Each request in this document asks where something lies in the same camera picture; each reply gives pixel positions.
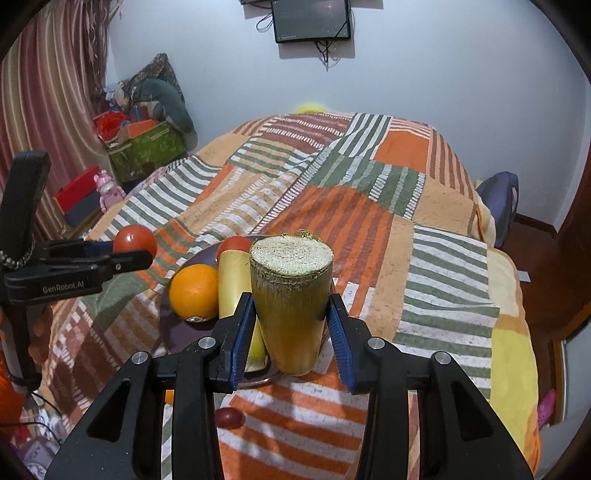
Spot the red box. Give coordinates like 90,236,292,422
54,166,100,227

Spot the person's hand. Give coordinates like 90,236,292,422
28,305,53,365

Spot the pink toy figure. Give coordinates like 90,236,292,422
94,170,125,213

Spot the red tomato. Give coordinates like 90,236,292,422
113,225,158,258
215,236,253,261

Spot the left orange on plate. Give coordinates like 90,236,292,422
168,264,218,321

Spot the yellow sugarcane piece on plate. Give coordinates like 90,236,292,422
217,249,270,373

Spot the striped patchwork blanket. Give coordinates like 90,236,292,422
44,113,541,468

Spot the dark purple plate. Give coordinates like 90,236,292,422
159,244,281,389

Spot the grey plush toy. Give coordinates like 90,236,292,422
114,78,194,134

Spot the green storage box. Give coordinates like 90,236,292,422
107,122,186,183

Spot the striped red curtain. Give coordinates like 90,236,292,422
1,1,110,240

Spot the wall-mounted black monitor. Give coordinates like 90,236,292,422
270,0,351,44

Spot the red tomato on plate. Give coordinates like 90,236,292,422
215,236,253,261

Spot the small dark red fruit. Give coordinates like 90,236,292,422
214,407,245,430

